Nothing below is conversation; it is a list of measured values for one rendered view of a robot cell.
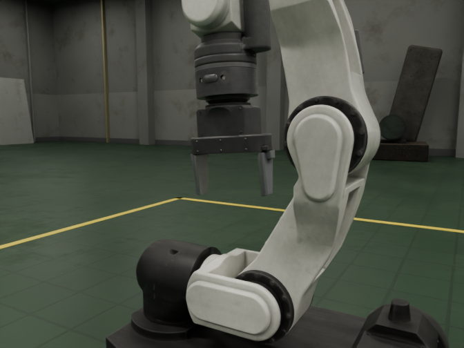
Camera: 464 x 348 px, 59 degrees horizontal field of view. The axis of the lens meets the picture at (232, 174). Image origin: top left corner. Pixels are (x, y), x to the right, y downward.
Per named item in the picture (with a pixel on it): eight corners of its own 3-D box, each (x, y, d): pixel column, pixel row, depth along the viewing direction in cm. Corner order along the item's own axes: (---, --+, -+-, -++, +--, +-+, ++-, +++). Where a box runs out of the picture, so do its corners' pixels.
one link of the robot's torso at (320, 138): (207, 324, 82) (288, 91, 68) (253, 288, 99) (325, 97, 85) (274, 371, 75) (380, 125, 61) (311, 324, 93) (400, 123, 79)
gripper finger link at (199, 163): (210, 192, 64) (207, 152, 63) (198, 195, 61) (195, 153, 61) (201, 192, 65) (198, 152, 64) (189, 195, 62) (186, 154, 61)
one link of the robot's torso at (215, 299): (184, 328, 85) (183, 266, 83) (232, 293, 102) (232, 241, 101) (275, 356, 75) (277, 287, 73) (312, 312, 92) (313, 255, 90)
